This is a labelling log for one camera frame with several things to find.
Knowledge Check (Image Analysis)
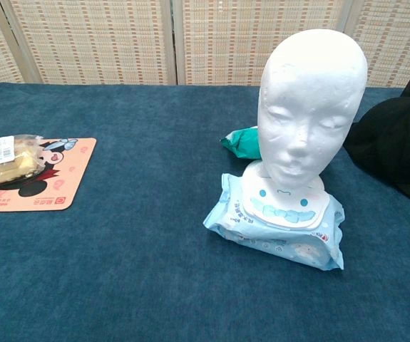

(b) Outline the black baseball cap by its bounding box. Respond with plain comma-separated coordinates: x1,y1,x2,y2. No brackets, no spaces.
343,95,410,208

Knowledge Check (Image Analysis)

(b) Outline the white foam mannequin head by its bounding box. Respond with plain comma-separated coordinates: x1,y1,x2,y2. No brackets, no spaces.
257,28,367,187

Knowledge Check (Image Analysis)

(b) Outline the green plastic packet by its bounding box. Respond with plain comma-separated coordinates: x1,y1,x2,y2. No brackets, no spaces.
220,125,262,160

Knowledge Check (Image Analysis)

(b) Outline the light blue wet wipes pack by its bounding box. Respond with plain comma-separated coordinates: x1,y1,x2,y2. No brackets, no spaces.
203,162,345,272

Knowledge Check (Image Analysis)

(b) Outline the blue velvet table cloth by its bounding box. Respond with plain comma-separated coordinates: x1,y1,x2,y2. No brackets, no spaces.
0,82,410,342

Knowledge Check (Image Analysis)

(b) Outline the pink cartoon mouse pad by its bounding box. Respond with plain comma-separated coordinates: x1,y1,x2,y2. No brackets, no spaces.
0,138,98,214

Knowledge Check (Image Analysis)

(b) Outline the woven bamboo folding screen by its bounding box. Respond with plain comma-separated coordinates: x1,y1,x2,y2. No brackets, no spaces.
0,0,410,88

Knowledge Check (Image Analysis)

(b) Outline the clear wrapped bread snack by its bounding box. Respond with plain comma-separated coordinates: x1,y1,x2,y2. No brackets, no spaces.
0,133,45,189

